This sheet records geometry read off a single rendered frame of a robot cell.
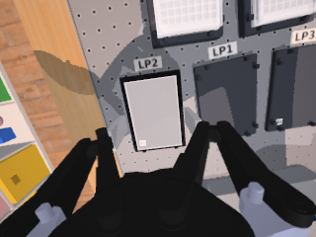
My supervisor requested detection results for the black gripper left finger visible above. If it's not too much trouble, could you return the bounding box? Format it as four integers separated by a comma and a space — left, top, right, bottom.
0, 115, 128, 237

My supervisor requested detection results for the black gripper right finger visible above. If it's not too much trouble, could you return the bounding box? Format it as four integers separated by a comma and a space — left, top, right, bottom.
156, 107, 316, 237

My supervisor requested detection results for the grey operator panel with coloured buttons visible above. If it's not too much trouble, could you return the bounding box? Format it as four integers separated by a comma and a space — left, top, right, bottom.
207, 166, 316, 213

